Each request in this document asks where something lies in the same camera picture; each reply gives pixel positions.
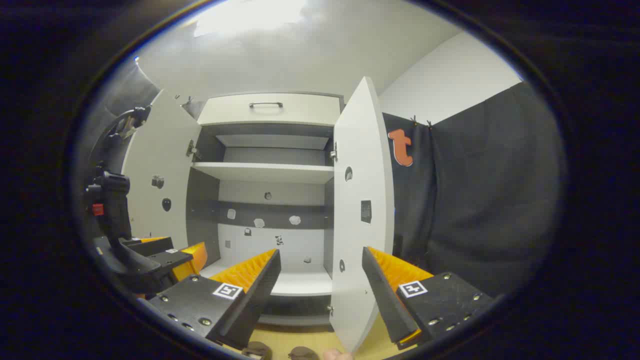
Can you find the white cabinet drawer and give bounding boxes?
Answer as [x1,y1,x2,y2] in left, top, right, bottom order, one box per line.
[197,92,343,127]

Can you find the black backdrop cloth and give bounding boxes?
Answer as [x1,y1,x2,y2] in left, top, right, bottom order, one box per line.
[75,60,568,301]

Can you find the white shoe cabinet door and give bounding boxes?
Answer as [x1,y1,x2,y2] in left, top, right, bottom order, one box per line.
[327,76,396,353]
[121,89,203,251]

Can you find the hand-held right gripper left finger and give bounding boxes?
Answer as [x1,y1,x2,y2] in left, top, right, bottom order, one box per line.
[148,248,282,351]

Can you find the white and grey shoe cabinet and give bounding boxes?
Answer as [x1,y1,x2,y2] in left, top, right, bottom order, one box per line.
[186,91,346,328]

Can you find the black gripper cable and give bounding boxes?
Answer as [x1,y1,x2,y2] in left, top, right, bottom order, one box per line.
[100,105,152,173]

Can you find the white cabinet shelf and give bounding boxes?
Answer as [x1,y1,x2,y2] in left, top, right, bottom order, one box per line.
[192,161,335,185]

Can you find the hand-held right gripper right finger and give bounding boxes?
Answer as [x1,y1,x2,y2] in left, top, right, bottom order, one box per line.
[362,246,496,351]

